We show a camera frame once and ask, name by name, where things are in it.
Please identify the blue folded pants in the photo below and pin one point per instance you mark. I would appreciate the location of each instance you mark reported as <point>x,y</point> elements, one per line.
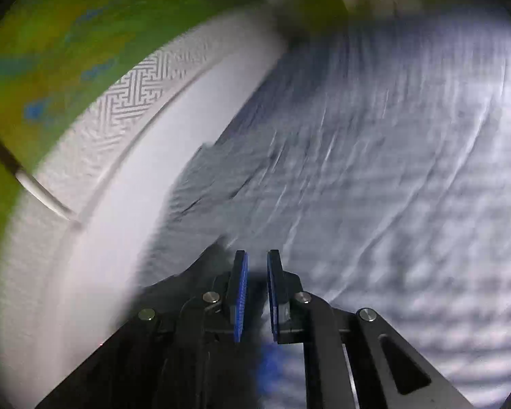
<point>269,366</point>

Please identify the grey striped quilted blanket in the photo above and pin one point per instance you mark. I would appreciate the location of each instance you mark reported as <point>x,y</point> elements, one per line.
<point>366,157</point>

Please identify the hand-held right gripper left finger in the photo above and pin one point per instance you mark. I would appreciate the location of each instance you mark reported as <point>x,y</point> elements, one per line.
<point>239,298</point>

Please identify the green printed folded blanket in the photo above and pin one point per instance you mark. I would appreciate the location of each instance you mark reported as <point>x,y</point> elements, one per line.
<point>323,8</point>

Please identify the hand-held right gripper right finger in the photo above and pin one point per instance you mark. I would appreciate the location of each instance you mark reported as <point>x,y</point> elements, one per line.
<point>274,302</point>

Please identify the dark and white wall strip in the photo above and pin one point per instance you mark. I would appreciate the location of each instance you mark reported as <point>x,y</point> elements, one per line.
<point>38,189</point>

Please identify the dark green pants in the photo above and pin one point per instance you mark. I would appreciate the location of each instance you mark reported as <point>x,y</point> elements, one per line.
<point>191,277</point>

